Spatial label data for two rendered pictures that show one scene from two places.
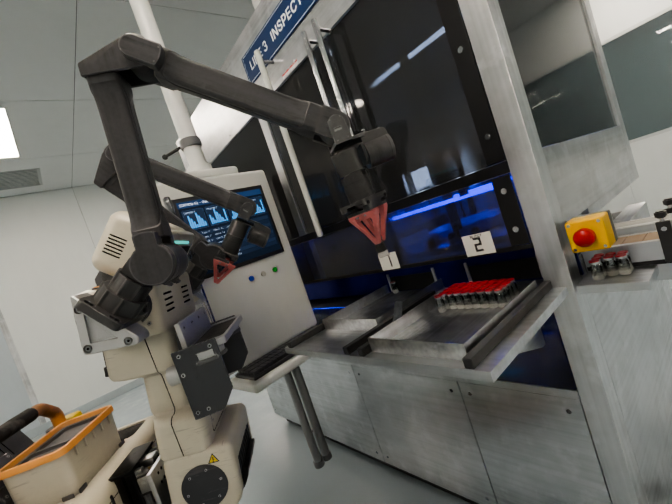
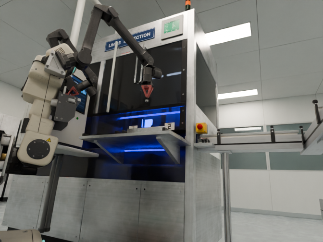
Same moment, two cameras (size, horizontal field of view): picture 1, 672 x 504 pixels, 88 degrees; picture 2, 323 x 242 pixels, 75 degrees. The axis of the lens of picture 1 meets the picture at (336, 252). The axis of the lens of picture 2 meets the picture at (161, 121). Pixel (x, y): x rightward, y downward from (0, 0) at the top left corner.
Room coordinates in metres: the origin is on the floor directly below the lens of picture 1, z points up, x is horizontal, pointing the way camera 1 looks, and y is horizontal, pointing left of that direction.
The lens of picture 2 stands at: (-0.47, 0.36, 0.59)
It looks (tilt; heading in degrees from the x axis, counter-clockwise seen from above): 17 degrees up; 335
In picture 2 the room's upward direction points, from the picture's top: 3 degrees clockwise
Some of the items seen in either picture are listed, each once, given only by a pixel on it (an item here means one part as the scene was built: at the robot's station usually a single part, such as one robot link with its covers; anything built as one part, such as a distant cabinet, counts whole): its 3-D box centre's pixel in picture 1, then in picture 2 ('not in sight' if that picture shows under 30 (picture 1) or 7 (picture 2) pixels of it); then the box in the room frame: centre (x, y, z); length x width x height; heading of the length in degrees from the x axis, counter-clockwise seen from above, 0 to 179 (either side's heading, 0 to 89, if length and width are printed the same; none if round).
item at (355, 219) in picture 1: (372, 221); (147, 90); (0.74, -0.09, 1.18); 0.07 x 0.07 x 0.09; 53
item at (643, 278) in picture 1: (618, 277); (205, 146); (0.78, -0.60, 0.87); 0.14 x 0.13 x 0.02; 129
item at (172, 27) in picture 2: not in sight; (171, 27); (0.95, -0.36, 1.96); 0.21 x 0.01 x 0.21; 39
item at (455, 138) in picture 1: (403, 89); (163, 74); (1.02, -0.34, 1.51); 0.43 x 0.01 x 0.59; 39
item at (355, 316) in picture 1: (383, 303); not in sight; (1.15, -0.10, 0.90); 0.34 x 0.26 x 0.04; 129
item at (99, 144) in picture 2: not in sight; (109, 152); (1.17, 0.02, 0.80); 0.34 x 0.03 x 0.13; 129
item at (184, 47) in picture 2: (473, 90); (183, 80); (0.86, -0.45, 1.40); 0.05 x 0.01 x 0.80; 39
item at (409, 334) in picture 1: (453, 315); (156, 136); (0.82, -0.22, 0.90); 0.34 x 0.26 x 0.04; 128
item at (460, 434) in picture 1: (413, 343); (114, 195); (1.91, -0.25, 0.44); 2.06 x 1.00 x 0.88; 39
